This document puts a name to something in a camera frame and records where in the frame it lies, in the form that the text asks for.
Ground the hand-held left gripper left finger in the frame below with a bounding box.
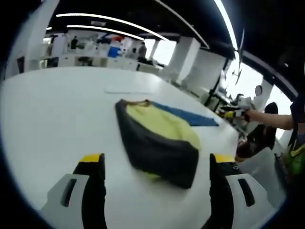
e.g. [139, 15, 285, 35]
[40, 152, 107, 229]

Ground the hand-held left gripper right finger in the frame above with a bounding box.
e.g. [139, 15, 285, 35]
[209, 153, 275, 229]

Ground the yellow blue grey garment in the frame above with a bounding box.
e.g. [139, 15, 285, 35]
[115, 99, 219, 189]

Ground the person's right hand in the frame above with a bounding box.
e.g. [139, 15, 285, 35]
[243, 108, 255, 122]

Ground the black tripod stand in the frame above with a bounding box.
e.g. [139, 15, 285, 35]
[206, 59, 229, 113]

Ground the hanging grey fixture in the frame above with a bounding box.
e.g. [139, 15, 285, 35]
[233, 28, 245, 84]

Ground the white square pillar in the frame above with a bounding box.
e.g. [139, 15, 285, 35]
[171, 37, 201, 80]
[6, 0, 60, 77]

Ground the white table slot strip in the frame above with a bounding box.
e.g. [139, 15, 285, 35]
[104, 88, 151, 94]

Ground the white cabinet row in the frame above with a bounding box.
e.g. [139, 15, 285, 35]
[30, 53, 165, 72]

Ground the blue storage box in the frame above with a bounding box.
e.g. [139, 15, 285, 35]
[108, 45, 120, 58]

